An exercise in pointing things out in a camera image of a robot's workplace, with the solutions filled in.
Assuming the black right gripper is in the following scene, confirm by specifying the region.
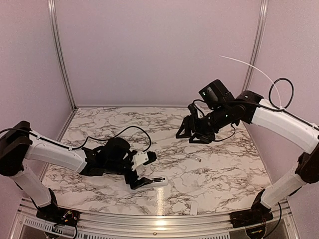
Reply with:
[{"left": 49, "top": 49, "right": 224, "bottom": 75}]
[{"left": 176, "top": 104, "right": 232, "bottom": 143}]

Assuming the white remote control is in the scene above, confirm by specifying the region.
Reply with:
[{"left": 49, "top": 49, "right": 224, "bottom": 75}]
[{"left": 146, "top": 176, "right": 168, "bottom": 187}]

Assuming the white battery cover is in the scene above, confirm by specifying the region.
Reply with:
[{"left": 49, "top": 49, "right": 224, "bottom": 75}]
[{"left": 190, "top": 202, "right": 198, "bottom": 216}]

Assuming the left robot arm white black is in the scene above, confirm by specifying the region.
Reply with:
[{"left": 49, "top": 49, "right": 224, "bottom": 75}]
[{"left": 0, "top": 121, "right": 157, "bottom": 222}]

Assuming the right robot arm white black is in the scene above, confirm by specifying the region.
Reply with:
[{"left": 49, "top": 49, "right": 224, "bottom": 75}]
[{"left": 175, "top": 91, "right": 319, "bottom": 223}]

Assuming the white zip tie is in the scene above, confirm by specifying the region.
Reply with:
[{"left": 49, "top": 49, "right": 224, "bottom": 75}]
[{"left": 219, "top": 55, "right": 286, "bottom": 110}]

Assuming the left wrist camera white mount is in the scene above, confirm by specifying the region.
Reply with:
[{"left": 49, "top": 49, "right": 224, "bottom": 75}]
[{"left": 132, "top": 151, "right": 157, "bottom": 171}]

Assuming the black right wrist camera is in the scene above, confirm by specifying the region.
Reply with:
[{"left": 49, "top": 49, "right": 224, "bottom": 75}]
[{"left": 198, "top": 79, "right": 235, "bottom": 110}]

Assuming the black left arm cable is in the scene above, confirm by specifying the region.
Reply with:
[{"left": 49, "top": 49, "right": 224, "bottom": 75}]
[{"left": 0, "top": 126, "right": 152, "bottom": 152}]

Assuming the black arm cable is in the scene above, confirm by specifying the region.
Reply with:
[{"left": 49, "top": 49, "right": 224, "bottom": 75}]
[
  {"left": 268, "top": 78, "right": 319, "bottom": 130},
  {"left": 0, "top": 126, "right": 152, "bottom": 152}
]

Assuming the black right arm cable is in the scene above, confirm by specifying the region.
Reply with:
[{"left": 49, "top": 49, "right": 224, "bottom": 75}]
[{"left": 268, "top": 78, "right": 319, "bottom": 130}]

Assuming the aluminium front rail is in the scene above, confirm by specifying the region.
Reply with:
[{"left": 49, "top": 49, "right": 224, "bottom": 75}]
[{"left": 9, "top": 199, "right": 299, "bottom": 239}]

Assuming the aluminium frame post left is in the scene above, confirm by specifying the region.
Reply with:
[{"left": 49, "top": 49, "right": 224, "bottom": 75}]
[{"left": 47, "top": 0, "right": 77, "bottom": 111}]

